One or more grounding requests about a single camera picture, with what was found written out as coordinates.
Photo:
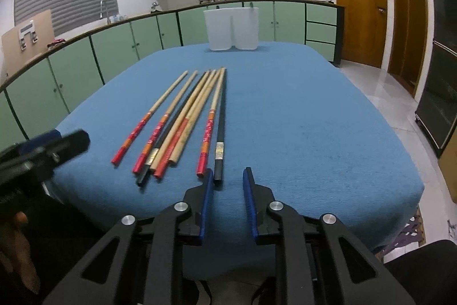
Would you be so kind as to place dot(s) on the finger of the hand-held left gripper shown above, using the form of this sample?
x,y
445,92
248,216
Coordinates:
x,y
71,146
39,141

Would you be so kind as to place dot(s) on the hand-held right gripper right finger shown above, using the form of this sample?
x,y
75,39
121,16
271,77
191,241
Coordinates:
x,y
250,205

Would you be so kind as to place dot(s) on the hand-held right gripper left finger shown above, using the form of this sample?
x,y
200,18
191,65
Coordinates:
x,y
205,205

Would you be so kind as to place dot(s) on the black chopstick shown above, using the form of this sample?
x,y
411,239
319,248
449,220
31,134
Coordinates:
x,y
219,169
142,179

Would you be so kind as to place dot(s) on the red-tipped bamboo chopstick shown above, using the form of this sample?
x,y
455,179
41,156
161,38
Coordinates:
x,y
153,137
160,171
202,162
132,137

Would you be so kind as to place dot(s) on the plain bamboo chopstick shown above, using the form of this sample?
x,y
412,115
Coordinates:
x,y
175,156
153,165

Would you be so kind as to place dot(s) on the white two-compartment chopstick holder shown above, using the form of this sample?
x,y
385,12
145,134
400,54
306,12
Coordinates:
x,y
217,30

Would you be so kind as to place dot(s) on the person's left hand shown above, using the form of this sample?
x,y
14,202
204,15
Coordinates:
x,y
19,248

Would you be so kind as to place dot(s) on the green base cabinet run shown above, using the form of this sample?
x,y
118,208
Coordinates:
x,y
71,76

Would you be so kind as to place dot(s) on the blue table cloth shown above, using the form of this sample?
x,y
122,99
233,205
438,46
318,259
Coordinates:
x,y
303,133

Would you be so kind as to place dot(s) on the small red object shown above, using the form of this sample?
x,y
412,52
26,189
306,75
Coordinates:
x,y
56,43

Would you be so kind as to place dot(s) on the brown cardboard sheet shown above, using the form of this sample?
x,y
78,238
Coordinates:
x,y
14,40

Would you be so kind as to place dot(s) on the cluster of drinking glasses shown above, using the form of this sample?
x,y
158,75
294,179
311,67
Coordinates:
x,y
117,19

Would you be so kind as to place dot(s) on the metal sink faucet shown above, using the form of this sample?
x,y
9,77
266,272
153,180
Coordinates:
x,y
102,8

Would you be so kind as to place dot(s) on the brown comb-like strip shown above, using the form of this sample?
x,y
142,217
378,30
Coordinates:
x,y
410,233

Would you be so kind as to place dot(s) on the black seat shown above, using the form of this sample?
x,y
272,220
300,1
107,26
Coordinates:
x,y
428,273

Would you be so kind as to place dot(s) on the brown cardboard box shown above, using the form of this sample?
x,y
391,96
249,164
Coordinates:
x,y
449,172

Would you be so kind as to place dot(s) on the black glass display cabinet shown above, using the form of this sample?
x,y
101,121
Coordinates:
x,y
439,83

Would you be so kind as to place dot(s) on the closed wooden door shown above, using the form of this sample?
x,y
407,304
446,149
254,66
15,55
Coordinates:
x,y
357,5

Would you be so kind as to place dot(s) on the open wooden doorway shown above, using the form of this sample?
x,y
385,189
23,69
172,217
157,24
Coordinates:
x,y
407,26

